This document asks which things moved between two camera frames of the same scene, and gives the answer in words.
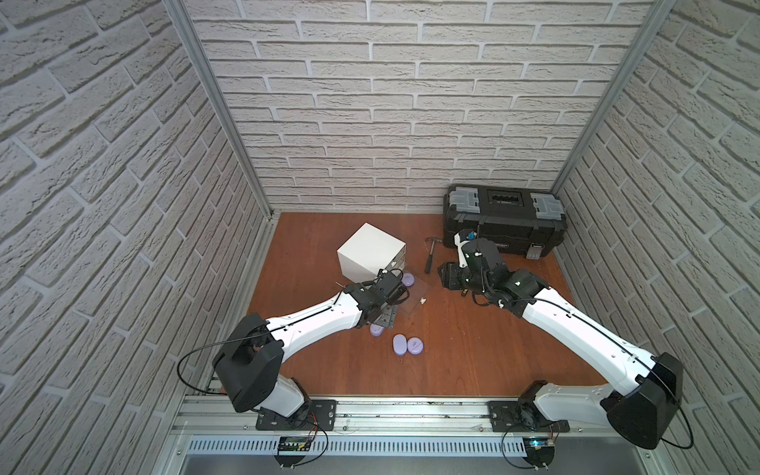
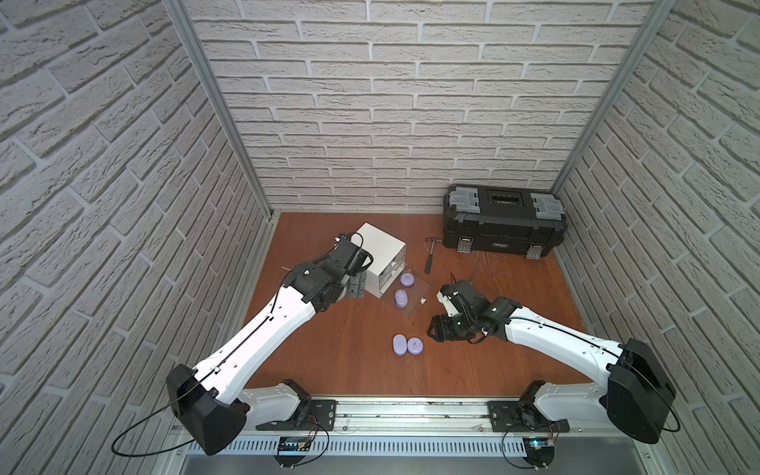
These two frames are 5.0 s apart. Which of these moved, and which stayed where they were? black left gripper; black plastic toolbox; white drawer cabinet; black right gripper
Moved: black right gripper; black left gripper
Stayed: black plastic toolbox; white drawer cabinet
